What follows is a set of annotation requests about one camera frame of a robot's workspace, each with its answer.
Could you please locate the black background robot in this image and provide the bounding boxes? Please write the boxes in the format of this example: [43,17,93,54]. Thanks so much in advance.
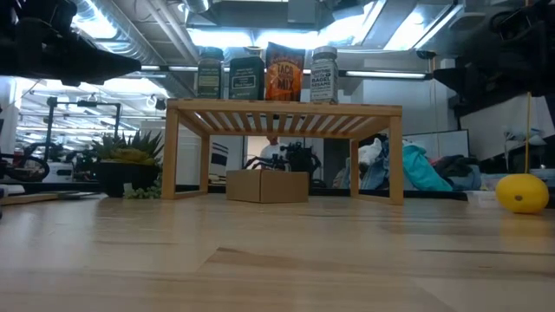
[245,141,323,174]

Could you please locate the thin wooden stick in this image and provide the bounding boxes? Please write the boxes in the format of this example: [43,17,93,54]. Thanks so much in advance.
[0,192,60,205]

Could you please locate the small cardboard box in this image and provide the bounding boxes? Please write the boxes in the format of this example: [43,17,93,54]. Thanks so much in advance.
[225,169,310,204]

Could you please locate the person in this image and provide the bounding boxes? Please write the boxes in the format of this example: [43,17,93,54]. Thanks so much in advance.
[259,136,287,159]

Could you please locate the black metal rig frame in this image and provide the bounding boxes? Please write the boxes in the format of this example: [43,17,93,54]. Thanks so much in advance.
[0,179,469,201]

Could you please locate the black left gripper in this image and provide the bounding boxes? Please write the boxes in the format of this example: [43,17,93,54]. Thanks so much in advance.
[0,0,143,87]

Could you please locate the white spatula black handle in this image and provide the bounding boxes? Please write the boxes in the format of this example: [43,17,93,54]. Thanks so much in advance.
[55,190,103,198]

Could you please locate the black framed white panel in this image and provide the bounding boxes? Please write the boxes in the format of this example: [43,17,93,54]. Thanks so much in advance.
[405,128,470,159]

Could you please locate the wooden slatted shelf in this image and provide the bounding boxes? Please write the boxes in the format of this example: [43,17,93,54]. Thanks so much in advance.
[160,97,405,205]

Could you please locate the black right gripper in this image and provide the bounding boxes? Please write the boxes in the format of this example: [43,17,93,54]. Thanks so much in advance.
[433,8,555,97]

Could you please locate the potted succulent plant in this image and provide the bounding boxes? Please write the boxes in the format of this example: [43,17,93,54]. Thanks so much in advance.
[93,129,165,199]

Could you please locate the ceiling light strip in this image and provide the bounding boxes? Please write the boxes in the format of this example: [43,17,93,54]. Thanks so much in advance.
[140,64,428,80]

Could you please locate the green black pepper tin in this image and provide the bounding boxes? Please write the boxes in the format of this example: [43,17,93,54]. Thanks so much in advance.
[228,55,265,101]

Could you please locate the orange taco mix packet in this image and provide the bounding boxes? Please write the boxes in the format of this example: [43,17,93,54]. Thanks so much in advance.
[264,42,306,102]

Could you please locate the pile of blue clothes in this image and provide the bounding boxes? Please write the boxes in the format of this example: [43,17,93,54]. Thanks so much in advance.
[333,137,482,192]

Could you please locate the white background device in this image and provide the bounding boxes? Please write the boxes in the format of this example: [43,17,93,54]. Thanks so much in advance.
[42,162,74,183]

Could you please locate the black side desk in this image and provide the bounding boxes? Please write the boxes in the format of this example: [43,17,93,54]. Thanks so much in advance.
[450,93,555,119]

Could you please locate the yellow lemon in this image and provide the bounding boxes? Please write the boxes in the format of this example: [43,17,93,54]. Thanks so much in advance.
[495,172,550,214]

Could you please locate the green-lid oregano jar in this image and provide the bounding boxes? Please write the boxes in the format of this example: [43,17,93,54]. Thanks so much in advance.
[197,46,225,100]

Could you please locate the black background stand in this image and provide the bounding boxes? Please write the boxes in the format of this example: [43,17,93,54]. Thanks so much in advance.
[45,96,122,183]

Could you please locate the white-lid bagel seasoning jar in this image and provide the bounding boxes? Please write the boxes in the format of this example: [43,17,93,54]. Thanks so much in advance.
[310,45,339,104]

